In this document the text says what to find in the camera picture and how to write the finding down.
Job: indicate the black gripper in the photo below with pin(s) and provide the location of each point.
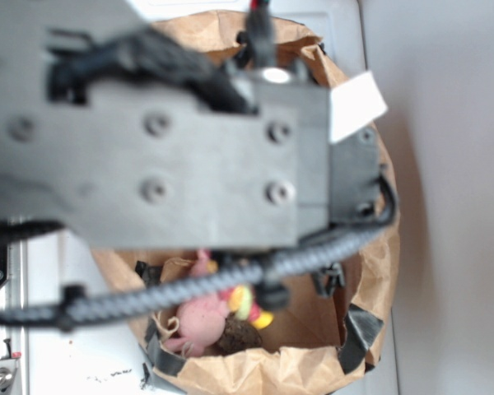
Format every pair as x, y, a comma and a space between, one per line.
115, 130

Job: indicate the pink plush toy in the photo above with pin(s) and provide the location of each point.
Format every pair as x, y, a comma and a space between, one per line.
202, 321

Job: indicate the black tape strip left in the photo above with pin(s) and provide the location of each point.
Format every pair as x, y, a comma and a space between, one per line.
159, 365

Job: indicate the black tape strip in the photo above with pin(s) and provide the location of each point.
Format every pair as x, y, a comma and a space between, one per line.
159, 365
362, 329

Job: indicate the brown fuzzy ball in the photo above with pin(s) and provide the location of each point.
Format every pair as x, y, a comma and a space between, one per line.
238, 335

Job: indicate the white paper tag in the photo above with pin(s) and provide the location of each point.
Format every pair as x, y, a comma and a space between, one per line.
353, 105

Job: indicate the brown paper bag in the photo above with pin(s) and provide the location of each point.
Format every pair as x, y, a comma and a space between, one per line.
316, 345

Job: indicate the black tape strip right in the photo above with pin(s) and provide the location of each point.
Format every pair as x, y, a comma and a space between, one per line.
362, 329

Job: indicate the aluminium extrusion rail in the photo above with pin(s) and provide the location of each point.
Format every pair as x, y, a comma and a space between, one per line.
13, 289

